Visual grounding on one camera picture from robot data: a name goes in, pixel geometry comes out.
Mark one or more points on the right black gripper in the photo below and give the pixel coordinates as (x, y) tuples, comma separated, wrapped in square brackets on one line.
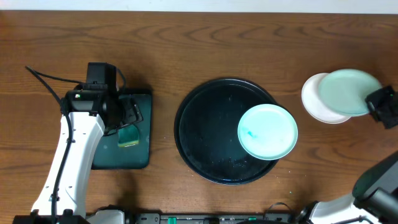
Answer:
[(372, 99)]

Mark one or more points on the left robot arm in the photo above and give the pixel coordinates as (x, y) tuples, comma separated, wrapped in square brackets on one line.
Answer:
[(82, 147)]

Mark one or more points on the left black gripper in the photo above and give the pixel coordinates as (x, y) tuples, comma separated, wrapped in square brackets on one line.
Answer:
[(131, 112)]

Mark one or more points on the black rectangular water tray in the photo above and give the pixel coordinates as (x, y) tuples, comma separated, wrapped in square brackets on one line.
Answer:
[(109, 155)]

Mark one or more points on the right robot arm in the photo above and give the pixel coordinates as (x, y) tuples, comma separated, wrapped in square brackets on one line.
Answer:
[(374, 195)]

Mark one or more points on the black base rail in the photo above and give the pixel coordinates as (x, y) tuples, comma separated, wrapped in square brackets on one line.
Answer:
[(199, 218)]

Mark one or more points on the green scouring sponge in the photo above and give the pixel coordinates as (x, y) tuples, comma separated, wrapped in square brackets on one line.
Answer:
[(128, 136)]

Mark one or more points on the mint plate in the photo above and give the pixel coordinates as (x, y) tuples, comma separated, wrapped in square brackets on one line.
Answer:
[(344, 91), (267, 132)]

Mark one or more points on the black round tray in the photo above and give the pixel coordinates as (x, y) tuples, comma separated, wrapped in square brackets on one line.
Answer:
[(206, 131)]

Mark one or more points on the white plate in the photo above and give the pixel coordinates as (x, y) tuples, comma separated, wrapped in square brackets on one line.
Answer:
[(313, 104)]

